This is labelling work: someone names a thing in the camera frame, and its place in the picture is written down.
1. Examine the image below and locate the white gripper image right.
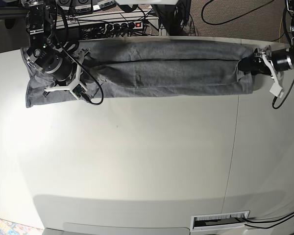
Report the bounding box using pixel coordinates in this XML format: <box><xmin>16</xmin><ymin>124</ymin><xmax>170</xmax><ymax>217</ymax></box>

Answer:
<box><xmin>238</xmin><ymin>46</ymin><xmax>284</xmax><ymax>97</ymax></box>

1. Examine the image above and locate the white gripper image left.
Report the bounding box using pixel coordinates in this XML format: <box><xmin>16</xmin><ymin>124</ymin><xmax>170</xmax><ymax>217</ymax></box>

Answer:
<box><xmin>45</xmin><ymin>41</ymin><xmax>90</xmax><ymax>99</ymax></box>

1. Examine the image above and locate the grey T-shirt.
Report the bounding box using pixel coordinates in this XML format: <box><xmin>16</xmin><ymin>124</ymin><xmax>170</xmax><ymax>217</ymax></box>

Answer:
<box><xmin>21</xmin><ymin>39</ymin><xmax>257</xmax><ymax>109</ymax></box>

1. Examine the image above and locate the grey table leg column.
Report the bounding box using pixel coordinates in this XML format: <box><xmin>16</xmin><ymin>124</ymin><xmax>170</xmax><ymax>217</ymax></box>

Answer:
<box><xmin>152</xmin><ymin>4</ymin><xmax>168</xmax><ymax>36</ymax></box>

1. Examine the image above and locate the black camera cable image right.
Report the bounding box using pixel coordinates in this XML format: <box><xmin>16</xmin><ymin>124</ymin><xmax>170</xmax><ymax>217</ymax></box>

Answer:
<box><xmin>272</xmin><ymin>79</ymin><xmax>294</xmax><ymax>110</ymax></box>

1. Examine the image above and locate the black camera cable image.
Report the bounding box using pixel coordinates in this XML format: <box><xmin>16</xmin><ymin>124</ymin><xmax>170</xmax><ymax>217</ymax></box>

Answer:
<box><xmin>56</xmin><ymin>4</ymin><xmax>105</xmax><ymax>106</ymax></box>
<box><xmin>272</xmin><ymin>79</ymin><xmax>294</xmax><ymax>110</ymax></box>

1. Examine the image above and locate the black power strip red switch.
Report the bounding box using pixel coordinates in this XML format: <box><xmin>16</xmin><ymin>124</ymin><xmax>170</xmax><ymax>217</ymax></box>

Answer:
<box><xmin>105</xmin><ymin>22</ymin><xmax>144</xmax><ymax>32</ymax></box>

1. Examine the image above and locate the black camera cable image left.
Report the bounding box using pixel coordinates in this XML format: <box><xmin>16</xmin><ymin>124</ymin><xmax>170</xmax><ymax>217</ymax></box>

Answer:
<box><xmin>56</xmin><ymin>4</ymin><xmax>105</xmax><ymax>106</ymax></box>

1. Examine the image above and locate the black cable on carpet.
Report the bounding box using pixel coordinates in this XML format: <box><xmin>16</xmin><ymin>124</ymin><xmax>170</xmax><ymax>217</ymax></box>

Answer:
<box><xmin>201</xmin><ymin>0</ymin><xmax>277</xmax><ymax>25</ymax></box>

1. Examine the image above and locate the black cable pair on table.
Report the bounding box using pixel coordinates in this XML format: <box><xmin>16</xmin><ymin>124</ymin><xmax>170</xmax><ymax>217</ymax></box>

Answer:
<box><xmin>244</xmin><ymin>208</ymin><xmax>294</xmax><ymax>229</ymax></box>

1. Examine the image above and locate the white cable grommet tray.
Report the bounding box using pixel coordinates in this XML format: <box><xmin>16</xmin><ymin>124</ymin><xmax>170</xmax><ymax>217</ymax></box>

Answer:
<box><xmin>190</xmin><ymin>211</ymin><xmax>250</xmax><ymax>232</ymax></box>

